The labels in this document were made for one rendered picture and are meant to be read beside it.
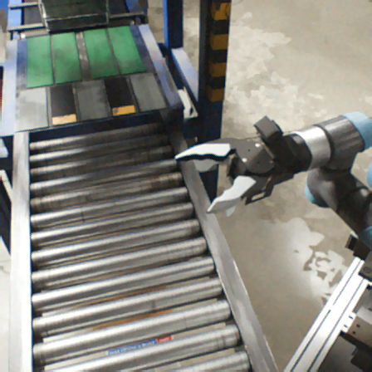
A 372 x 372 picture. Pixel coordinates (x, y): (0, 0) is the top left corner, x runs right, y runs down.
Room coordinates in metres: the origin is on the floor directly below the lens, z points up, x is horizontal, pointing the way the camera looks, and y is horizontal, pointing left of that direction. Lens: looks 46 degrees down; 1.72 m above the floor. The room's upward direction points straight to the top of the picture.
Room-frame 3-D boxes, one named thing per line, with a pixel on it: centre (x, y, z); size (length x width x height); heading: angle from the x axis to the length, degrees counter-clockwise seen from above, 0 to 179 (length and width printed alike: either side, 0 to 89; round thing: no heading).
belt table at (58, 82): (1.56, 0.41, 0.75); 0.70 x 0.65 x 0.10; 15
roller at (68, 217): (0.83, 0.22, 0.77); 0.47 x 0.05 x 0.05; 105
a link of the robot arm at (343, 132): (0.62, -0.28, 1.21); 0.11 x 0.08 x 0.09; 116
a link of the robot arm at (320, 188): (0.60, -0.28, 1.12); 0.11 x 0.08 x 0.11; 26
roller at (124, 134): (1.15, 0.30, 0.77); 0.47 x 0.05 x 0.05; 105
